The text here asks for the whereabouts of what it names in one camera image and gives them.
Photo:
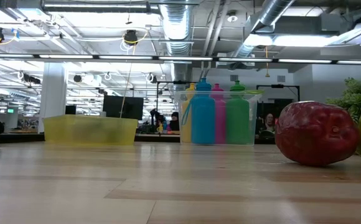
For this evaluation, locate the yellow squeeze bottle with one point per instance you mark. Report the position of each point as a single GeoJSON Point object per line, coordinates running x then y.
{"type": "Point", "coordinates": [186, 124]}

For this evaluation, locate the blue squeeze bottle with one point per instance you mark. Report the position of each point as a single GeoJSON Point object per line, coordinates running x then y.
{"type": "Point", "coordinates": [203, 115]}

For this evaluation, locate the pink squeeze bottle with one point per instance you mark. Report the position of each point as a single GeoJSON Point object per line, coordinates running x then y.
{"type": "Point", "coordinates": [220, 115]}

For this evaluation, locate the green squeeze bottle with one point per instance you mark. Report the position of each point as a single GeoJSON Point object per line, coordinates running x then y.
{"type": "Point", "coordinates": [238, 118]}

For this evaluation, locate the dark red pomegranate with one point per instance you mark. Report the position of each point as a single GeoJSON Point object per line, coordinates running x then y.
{"type": "Point", "coordinates": [315, 133]}

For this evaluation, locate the person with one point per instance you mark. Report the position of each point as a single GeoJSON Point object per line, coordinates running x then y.
{"type": "Point", "coordinates": [174, 122]}
{"type": "Point", "coordinates": [269, 123]}

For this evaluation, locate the clear plastic bin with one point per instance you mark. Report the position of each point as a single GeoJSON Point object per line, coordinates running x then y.
{"type": "Point", "coordinates": [255, 118]}

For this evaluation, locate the long ceiling light bar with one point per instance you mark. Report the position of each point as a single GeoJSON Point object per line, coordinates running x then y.
{"type": "Point", "coordinates": [246, 59]}

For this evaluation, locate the yellow translucent plastic bin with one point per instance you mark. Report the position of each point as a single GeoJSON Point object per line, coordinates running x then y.
{"type": "Point", "coordinates": [90, 129]}

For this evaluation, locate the small black monitor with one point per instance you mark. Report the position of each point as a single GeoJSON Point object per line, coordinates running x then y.
{"type": "Point", "coordinates": [70, 109]}

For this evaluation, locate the white pillar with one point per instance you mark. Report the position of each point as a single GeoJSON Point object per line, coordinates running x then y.
{"type": "Point", "coordinates": [53, 99]}

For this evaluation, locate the green succulent plant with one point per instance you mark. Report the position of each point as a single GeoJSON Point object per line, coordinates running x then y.
{"type": "Point", "coordinates": [359, 93]}

